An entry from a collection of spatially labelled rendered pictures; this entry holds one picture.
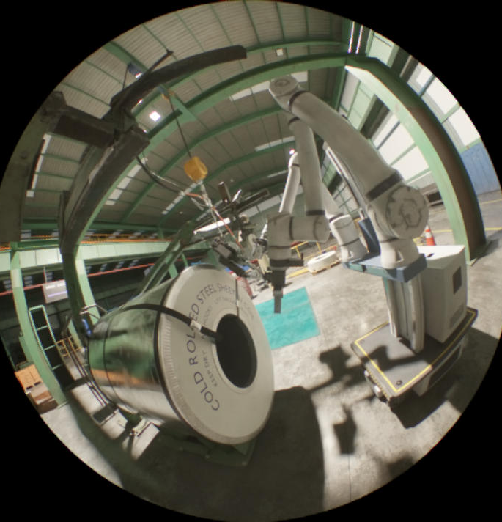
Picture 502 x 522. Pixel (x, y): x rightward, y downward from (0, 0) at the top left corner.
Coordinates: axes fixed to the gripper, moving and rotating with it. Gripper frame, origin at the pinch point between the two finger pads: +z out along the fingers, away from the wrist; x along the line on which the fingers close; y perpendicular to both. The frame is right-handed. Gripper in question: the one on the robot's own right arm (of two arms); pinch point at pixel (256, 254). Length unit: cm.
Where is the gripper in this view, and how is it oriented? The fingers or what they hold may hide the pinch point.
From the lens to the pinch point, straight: 135.7
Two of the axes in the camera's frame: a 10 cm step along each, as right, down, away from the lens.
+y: -4.5, -2.7, -8.5
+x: 7.8, 3.5, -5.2
